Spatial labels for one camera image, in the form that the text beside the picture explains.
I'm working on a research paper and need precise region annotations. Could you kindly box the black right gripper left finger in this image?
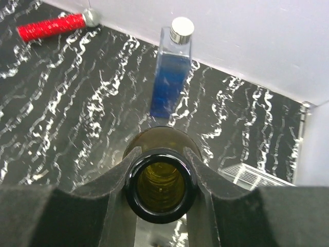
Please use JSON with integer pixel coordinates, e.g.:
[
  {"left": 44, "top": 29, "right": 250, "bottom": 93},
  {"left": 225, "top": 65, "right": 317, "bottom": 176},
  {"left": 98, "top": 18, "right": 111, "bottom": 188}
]
[{"left": 1, "top": 147, "right": 141, "bottom": 246}]

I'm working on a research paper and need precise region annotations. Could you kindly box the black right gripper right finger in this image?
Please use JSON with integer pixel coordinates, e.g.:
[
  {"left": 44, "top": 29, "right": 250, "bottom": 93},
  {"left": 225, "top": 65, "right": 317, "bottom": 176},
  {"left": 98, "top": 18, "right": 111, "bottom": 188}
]
[{"left": 184, "top": 148, "right": 328, "bottom": 246}]

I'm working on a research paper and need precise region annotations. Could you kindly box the dark green wine bottle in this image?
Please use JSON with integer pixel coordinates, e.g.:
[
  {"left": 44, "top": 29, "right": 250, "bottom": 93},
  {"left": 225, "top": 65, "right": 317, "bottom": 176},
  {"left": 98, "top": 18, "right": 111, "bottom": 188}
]
[{"left": 123, "top": 126, "right": 203, "bottom": 224}]

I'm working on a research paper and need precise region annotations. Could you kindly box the blue square glass bottle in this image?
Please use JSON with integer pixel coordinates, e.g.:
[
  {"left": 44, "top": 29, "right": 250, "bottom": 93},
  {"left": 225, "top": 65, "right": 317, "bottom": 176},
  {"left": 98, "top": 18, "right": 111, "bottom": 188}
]
[{"left": 150, "top": 16, "right": 195, "bottom": 119}]

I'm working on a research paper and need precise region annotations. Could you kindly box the red glitter microphone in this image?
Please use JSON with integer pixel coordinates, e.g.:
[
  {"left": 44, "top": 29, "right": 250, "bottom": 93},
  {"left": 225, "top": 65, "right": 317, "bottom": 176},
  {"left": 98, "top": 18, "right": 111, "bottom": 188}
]
[{"left": 16, "top": 8, "right": 100, "bottom": 43}]

